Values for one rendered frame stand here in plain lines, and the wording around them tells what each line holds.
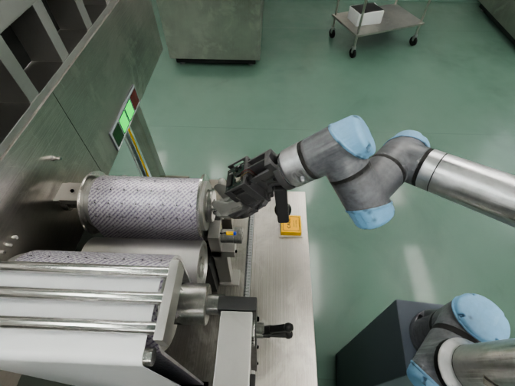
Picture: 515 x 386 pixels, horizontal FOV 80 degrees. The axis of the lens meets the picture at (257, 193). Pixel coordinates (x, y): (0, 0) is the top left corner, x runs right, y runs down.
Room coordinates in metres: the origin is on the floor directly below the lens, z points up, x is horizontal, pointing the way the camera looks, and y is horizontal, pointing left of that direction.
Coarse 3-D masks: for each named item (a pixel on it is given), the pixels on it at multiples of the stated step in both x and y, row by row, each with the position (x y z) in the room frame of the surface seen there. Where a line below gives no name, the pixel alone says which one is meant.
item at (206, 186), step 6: (90, 186) 0.42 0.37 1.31; (204, 186) 0.42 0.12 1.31; (210, 186) 0.46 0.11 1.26; (204, 192) 0.40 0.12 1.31; (84, 198) 0.39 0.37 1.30; (204, 198) 0.39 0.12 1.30; (84, 204) 0.38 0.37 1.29; (204, 204) 0.38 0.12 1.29; (84, 210) 0.37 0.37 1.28; (204, 210) 0.37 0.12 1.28; (204, 216) 0.37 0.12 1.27; (90, 222) 0.36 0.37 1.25; (204, 222) 0.36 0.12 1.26; (204, 228) 0.35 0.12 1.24
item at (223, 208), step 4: (216, 200) 0.37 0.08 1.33; (232, 200) 0.37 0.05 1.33; (212, 204) 0.36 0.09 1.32; (216, 204) 0.36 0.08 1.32; (220, 204) 0.36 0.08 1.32; (224, 204) 0.36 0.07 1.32; (228, 204) 0.36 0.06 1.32; (232, 204) 0.36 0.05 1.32; (236, 204) 0.36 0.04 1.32; (240, 204) 0.36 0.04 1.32; (216, 208) 0.36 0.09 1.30; (220, 208) 0.36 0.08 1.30; (224, 208) 0.36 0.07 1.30; (228, 208) 0.36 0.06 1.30; (232, 208) 0.36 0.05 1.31; (236, 208) 0.36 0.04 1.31; (240, 208) 0.36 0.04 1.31; (216, 212) 0.38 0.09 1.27; (220, 212) 0.36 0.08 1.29; (224, 212) 0.36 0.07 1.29; (228, 212) 0.36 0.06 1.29; (232, 212) 0.36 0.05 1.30; (220, 216) 0.36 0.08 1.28; (224, 216) 0.36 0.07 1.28
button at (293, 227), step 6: (294, 216) 0.59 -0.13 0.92; (288, 222) 0.56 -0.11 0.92; (294, 222) 0.56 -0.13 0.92; (300, 222) 0.56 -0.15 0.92; (282, 228) 0.54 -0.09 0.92; (288, 228) 0.54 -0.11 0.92; (294, 228) 0.54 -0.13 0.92; (300, 228) 0.54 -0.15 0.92; (282, 234) 0.52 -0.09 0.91; (288, 234) 0.52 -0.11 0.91; (294, 234) 0.52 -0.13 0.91; (300, 234) 0.52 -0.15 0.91
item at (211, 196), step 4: (208, 192) 0.42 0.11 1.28; (212, 192) 0.42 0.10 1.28; (208, 196) 0.41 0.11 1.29; (212, 196) 0.41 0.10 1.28; (208, 200) 0.40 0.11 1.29; (212, 200) 0.41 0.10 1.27; (208, 204) 0.39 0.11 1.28; (208, 208) 0.38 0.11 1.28; (208, 212) 0.38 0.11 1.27; (208, 216) 0.37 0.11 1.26; (212, 216) 0.38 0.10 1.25; (208, 220) 0.37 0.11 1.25; (212, 220) 0.38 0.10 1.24
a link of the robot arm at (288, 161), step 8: (296, 144) 0.39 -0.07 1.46; (280, 152) 0.39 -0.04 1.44; (288, 152) 0.38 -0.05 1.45; (296, 152) 0.37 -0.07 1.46; (280, 160) 0.37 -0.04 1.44; (288, 160) 0.37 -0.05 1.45; (296, 160) 0.36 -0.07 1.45; (280, 168) 0.37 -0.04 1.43; (288, 168) 0.36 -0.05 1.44; (296, 168) 0.35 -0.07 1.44; (288, 176) 0.35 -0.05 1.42; (296, 176) 0.35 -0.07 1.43; (304, 176) 0.35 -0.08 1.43; (296, 184) 0.35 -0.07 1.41; (304, 184) 0.35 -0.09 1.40
